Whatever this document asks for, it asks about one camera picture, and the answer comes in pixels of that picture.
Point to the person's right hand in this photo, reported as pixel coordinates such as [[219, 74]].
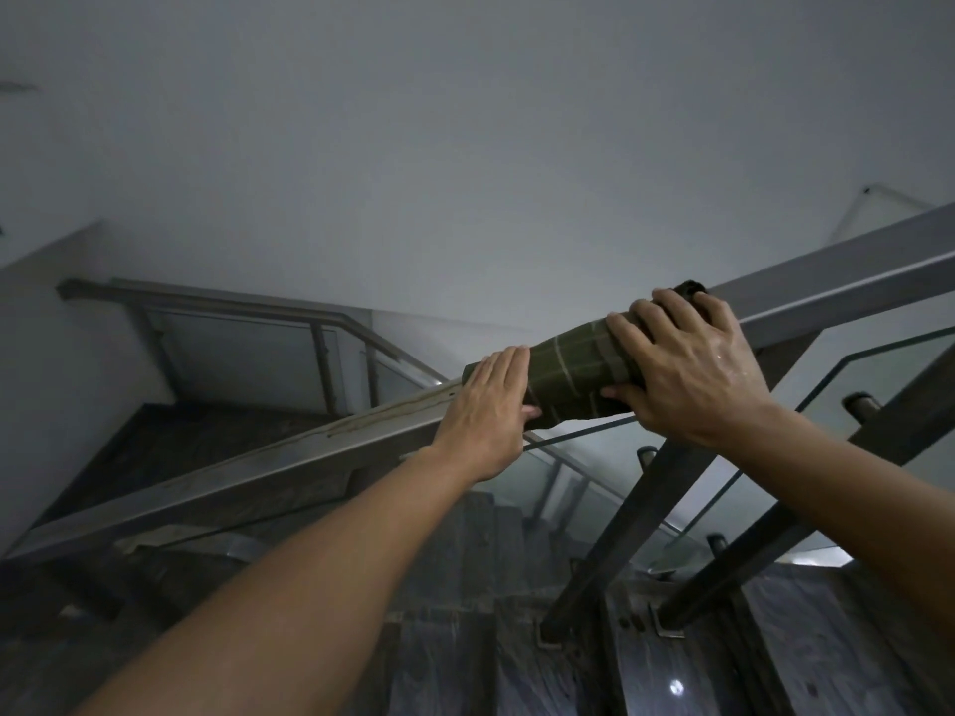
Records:
[[694, 380]]

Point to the person's left hand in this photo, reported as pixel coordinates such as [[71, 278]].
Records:
[[481, 421]]

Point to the person's left little finger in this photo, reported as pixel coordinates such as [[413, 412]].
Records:
[[475, 380]]

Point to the person's left middle finger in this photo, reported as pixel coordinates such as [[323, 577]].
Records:
[[506, 371]]

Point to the person's right little finger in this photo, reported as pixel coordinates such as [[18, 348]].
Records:
[[718, 311]]

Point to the person's left thumb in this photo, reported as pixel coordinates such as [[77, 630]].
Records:
[[530, 416]]

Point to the person's right thumb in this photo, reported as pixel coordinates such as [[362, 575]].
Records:
[[623, 398]]

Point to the person's right middle finger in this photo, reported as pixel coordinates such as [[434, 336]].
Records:
[[655, 320]]

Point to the green checked cleaning cloth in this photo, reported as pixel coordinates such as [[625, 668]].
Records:
[[574, 372]]

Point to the person's left forearm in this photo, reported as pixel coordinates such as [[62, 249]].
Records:
[[298, 596]]

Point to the person's right forearm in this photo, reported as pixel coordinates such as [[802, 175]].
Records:
[[850, 492]]

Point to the round steel glass standoff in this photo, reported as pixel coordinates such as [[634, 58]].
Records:
[[859, 407], [647, 456], [717, 545]]

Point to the narrow glass railing panel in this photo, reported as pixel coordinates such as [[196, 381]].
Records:
[[589, 507]]

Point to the large glass railing panel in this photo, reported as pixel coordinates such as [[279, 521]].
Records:
[[821, 410]]

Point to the frosted glass railing panel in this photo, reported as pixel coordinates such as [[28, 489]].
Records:
[[239, 357]]

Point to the short steel stair handrail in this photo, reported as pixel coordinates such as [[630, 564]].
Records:
[[246, 305]]

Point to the dark marble staircase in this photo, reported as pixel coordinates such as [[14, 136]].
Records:
[[462, 648]]

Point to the long steel stair handrail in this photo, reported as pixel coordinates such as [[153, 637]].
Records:
[[224, 477]]

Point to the thin steel railing post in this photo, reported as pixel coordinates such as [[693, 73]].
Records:
[[371, 376], [324, 369]]

